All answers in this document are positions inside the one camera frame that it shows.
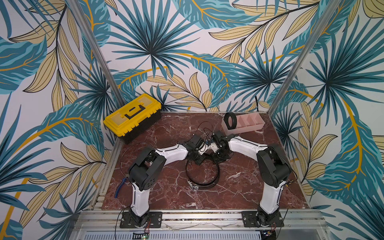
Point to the yellow black toolbox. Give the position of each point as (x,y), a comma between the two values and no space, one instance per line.
(131,120)

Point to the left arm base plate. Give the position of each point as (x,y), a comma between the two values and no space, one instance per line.
(152,219)

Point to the corner aluminium post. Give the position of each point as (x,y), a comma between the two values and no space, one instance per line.
(323,21)
(86,28)

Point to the left corner aluminium post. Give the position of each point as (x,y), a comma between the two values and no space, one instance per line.
(86,28)

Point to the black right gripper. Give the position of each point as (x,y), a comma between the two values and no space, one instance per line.
(218,149)

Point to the long black leather belt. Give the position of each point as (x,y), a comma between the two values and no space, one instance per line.
(202,175)

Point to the right corner aluminium post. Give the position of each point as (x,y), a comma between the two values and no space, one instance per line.
(323,21)

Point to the pink plastic divided organizer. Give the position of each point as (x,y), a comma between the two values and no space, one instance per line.
(246,123)

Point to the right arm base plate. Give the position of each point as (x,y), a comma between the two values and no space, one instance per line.
(260,219)

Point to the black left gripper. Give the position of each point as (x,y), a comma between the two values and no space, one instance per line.
(202,157)

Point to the black belt with buckle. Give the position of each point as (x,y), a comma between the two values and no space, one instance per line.
(230,120)

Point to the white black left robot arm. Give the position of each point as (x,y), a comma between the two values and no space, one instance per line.
(146,168)

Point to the aluminium front rail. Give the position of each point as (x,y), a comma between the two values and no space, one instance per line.
(305,224)

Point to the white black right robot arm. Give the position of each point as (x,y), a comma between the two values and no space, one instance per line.
(274,167)

